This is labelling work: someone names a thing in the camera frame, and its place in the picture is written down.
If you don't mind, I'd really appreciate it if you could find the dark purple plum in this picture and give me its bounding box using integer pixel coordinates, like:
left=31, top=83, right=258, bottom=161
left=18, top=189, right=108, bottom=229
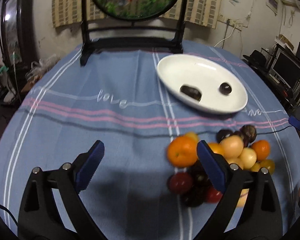
left=216, top=129, right=234, bottom=143

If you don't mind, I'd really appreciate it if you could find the white power cable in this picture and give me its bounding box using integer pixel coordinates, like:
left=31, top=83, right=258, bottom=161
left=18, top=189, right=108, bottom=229
left=213, top=19, right=243, bottom=49

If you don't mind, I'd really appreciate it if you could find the dark brown passion fruit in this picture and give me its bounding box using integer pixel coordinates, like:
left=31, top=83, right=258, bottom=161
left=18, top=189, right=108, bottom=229
left=240, top=125, right=257, bottom=143

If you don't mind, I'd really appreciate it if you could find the computer monitor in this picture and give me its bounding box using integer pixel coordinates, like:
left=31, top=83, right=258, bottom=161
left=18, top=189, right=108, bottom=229
left=269, top=44, right=300, bottom=89

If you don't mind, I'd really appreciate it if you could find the small orange mandarin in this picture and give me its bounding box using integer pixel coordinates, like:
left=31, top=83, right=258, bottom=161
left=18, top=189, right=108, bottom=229
left=250, top=140, right=271, bottom=161

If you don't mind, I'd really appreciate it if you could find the blue striped tablecloth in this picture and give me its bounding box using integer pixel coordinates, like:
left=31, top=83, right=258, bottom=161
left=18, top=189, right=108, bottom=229
left=0, top=41, right=300, bottom=239

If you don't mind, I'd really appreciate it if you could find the pale peach melon fruit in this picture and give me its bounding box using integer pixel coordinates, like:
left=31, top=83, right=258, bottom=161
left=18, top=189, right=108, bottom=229
left=219, top=135, right=244, bottom=159

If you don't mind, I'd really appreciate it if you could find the red tomato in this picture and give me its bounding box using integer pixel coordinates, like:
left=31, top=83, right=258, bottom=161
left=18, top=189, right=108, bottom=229
left=167, top=172, right=193, bottom=194

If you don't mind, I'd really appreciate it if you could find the pale yellow round fruit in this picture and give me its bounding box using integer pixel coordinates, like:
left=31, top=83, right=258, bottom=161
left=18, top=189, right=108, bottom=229
left=239, top=147, right=257, bottom=170

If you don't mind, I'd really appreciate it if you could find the round goldfish screen black stand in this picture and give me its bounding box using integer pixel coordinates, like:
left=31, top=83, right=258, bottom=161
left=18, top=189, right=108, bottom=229
left=80, top=0, right=187, bottom=66

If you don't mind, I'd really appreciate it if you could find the large orange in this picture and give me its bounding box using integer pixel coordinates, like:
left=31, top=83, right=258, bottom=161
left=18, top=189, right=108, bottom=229
left=166, top=136, right=198, bottom=168

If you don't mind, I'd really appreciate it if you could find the beige brick pattern curtain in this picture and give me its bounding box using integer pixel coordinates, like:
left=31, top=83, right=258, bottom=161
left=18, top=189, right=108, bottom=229
left=51, top=0, right=225, bottom=30

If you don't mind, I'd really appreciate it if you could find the dark round plum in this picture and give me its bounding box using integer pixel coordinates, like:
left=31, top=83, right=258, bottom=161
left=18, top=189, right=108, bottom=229
left=219, top=82, right=232, bottom=95

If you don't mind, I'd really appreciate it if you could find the dark oblong fruit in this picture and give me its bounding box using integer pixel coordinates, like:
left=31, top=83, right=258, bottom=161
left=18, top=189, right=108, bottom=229
left=180, top=85, right=202, bottom=101

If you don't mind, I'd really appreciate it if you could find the yellow orange tomato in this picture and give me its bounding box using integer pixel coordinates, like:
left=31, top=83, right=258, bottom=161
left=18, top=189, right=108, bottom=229
left=260, top=159, right=275, bottom=175

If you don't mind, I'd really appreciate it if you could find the white oval plate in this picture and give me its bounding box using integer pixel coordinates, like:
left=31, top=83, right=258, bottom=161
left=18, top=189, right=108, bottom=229
left=156, top=54, right=248, bottom=114

